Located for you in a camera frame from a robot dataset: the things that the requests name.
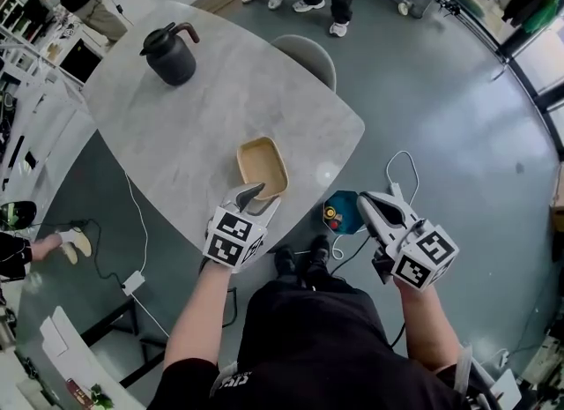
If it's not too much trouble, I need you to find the small green plant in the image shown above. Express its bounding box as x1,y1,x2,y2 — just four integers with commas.
89,383,116,410

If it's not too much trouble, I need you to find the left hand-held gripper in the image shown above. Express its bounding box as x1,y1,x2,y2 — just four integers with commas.
202,182,282,275

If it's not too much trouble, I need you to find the person's right black shoe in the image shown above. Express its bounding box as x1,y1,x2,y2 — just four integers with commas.
307,235,331,276

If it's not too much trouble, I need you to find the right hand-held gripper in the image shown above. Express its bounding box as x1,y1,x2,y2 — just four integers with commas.
356,191,460,290

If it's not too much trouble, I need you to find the brass connector with red part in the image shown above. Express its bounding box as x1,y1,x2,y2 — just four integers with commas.
324,205,345,229

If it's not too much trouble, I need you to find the black thermal kettle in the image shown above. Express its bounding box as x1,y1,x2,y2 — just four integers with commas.
139,22,202,87

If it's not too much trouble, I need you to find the person's left forearm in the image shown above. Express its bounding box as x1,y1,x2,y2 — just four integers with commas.
161,261,242,376

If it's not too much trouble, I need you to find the person's black clothing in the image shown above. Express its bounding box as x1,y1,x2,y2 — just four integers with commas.
147,278,490,410

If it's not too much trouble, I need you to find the person's left black shoe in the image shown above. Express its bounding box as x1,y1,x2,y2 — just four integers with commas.
273,244,297,278

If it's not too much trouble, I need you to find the white shelf unit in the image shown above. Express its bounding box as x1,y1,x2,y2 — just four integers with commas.
0,0,103,189

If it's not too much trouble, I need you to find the teal waste bin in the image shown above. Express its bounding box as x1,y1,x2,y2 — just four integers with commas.
323,190,367,236

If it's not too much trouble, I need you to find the red notebook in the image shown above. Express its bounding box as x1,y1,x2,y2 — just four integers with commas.
64,376,91,408

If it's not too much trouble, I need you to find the black floor cable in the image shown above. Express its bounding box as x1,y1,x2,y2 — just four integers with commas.
293,231,406,350

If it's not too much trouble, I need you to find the grey chair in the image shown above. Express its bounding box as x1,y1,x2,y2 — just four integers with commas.
269,34,338,93

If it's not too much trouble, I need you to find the white power adapter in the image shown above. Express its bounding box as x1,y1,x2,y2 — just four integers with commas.
122,270,146,297

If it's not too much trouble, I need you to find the thin black cable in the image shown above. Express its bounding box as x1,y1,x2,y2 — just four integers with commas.
26,218,127,288

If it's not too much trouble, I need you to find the black desk base frame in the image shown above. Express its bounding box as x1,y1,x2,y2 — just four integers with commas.
82,297,169,390

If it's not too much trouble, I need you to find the thin white cable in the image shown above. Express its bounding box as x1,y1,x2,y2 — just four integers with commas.
124,172,171,339

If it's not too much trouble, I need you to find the person's right forearm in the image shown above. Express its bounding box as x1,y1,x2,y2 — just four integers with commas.
390,278,464,374

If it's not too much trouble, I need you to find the tan square bowl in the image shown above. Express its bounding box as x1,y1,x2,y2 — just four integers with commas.
236,136,291,201

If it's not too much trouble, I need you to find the white curved desk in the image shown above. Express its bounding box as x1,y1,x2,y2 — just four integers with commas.
17,305,149,410

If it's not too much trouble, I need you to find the person's black shoe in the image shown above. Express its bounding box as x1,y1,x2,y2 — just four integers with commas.
307,235,331,276
273,244,297,278

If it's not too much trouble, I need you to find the white power strip cable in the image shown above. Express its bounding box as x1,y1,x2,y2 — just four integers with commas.
329,150,419,262

